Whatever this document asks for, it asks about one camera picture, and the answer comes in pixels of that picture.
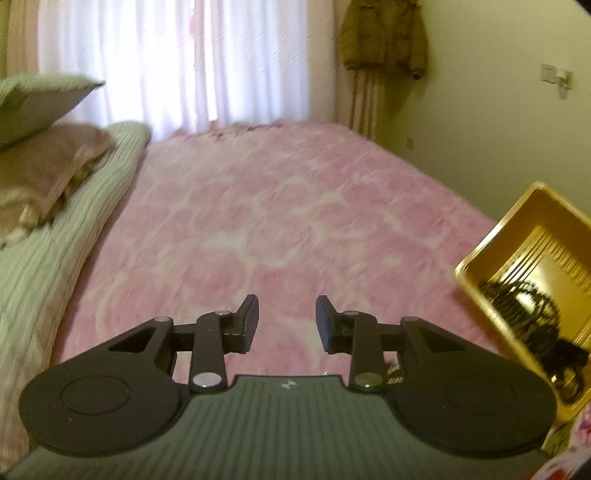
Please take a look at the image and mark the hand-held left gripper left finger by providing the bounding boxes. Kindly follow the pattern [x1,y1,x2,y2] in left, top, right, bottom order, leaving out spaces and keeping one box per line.
[107,294,260,394]

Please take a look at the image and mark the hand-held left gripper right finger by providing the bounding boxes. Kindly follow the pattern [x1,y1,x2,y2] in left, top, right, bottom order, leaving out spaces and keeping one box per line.
[315,295,467,393]

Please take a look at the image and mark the pile of dark jewelry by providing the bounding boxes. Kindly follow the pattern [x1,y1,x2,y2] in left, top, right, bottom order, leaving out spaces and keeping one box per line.
[478,271,591,400]

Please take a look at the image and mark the yellow plastic tray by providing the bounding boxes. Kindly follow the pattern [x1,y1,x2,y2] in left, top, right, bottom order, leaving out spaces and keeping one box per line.
[453,180,591,424]

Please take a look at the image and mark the pink fluffy blanket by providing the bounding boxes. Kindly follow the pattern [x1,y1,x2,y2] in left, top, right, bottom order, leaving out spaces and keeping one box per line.
[51,121,509,380]

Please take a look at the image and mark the green ribbed quilt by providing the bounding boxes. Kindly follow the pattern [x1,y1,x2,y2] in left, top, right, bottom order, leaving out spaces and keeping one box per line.
[0,122,153,463]

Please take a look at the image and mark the brown pillow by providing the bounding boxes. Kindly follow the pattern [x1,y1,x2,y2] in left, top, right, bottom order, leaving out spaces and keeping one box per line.
[0,123,116,251]

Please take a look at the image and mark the white sheer curtain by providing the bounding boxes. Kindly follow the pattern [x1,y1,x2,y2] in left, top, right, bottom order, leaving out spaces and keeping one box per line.
[37,0,310,141]

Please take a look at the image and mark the red floral cloth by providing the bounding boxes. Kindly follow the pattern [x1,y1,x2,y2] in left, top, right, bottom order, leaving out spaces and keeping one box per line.
[542,405,591,459]

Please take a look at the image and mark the red and white printed cloth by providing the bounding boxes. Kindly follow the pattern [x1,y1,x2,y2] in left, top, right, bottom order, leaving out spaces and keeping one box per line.
[531,445,591,480]

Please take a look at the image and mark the brown hanging jacket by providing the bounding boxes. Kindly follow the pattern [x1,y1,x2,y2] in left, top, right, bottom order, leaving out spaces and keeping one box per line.
[339,0,428,81]

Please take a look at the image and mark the green pillow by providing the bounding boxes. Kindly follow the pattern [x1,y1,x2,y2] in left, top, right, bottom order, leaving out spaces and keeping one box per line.
[0,73,106,149]

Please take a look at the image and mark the white wall socket with plug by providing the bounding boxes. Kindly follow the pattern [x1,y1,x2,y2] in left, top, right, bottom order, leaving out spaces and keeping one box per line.
[540,64,574,92]

